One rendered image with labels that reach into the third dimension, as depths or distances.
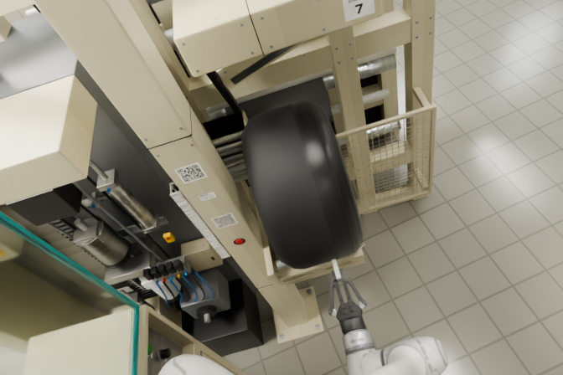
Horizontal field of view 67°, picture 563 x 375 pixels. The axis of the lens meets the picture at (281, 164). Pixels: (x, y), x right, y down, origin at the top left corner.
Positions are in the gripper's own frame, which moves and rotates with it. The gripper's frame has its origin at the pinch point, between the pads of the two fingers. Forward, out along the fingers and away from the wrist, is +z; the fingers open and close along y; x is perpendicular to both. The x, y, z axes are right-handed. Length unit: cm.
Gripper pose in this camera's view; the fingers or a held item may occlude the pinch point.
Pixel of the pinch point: (336, 269)
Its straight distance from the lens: 148.4
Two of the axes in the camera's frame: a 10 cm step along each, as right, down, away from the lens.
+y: -9.5, 2.9, 0.7
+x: 2.1, 4.9, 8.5
